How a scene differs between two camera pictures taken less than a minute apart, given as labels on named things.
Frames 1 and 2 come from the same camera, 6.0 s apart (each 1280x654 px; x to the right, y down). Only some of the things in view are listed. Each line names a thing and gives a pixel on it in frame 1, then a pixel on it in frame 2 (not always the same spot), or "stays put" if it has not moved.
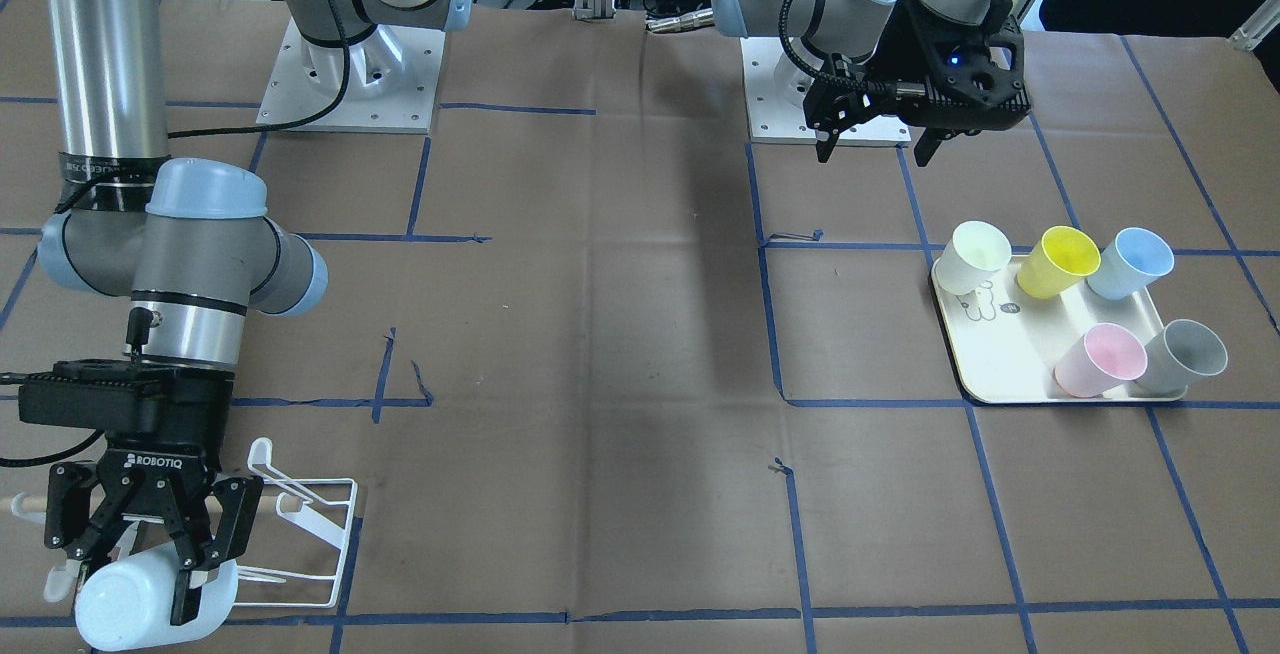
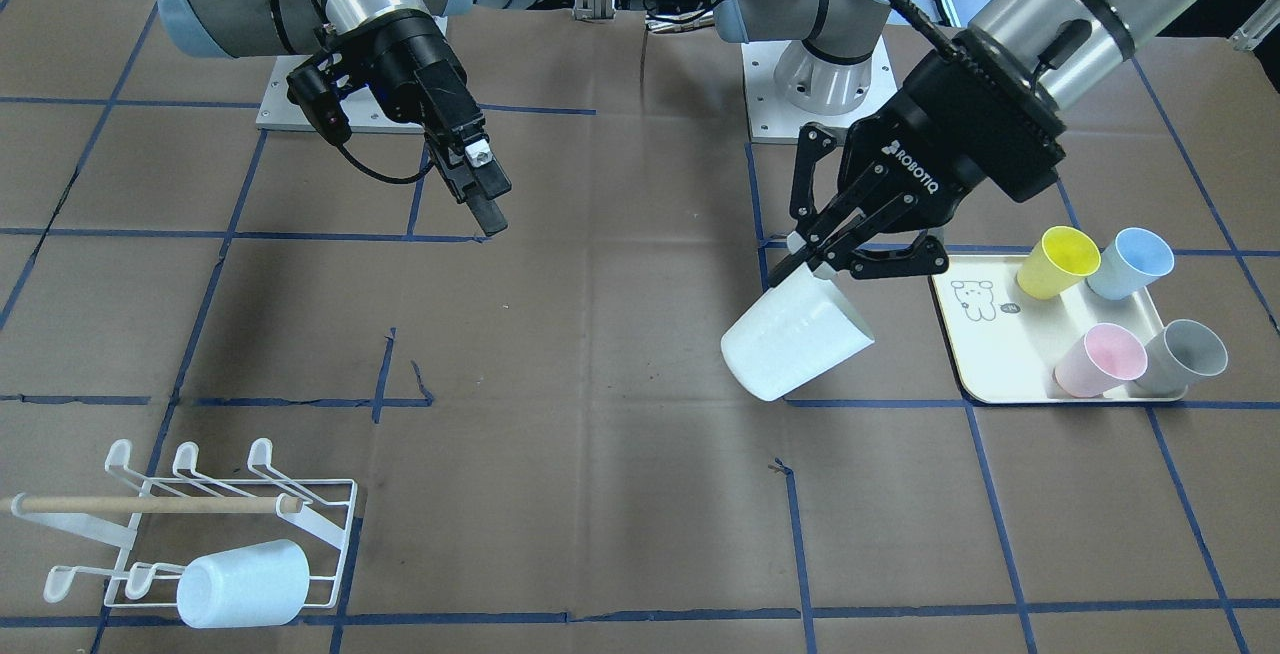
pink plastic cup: [1104, 360] stays put
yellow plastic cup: [1058, 259] stays put
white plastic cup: [974, 252] -> [797, 329]
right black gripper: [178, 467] -> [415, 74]
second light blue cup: [1130, 263] stays put
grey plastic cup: [1183, 355] stays put
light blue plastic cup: [126, 603] -> [260, 585]
